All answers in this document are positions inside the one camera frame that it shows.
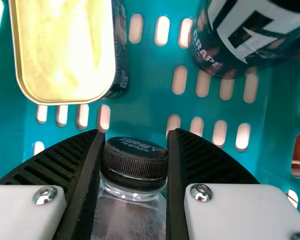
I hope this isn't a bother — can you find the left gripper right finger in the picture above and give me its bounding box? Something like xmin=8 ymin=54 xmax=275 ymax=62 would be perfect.
xmin=165 ymin=127 xmax=300 ymax=240

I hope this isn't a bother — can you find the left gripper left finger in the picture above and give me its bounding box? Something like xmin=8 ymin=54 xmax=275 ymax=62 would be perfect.
xmin=0 ymin=128 xmax=106 ymax=240

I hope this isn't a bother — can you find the dark coffee bottle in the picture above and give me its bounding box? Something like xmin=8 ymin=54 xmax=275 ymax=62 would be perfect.
xmin=89 ymin=135 xmax=170 ymax=240

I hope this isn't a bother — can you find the teal shopping basket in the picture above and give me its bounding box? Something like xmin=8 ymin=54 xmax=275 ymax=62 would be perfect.
xmin=0 ymin=0 xmax=300 ymax=240

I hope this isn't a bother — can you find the rectangular tin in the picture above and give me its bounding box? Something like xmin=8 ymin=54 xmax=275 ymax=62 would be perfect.
xmin=8 ymin=0 xmax=130 ymax=105

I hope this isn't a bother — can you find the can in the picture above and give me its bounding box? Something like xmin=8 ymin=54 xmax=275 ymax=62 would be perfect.
xmin=189 ymin=0 xmax=300 ymax=80

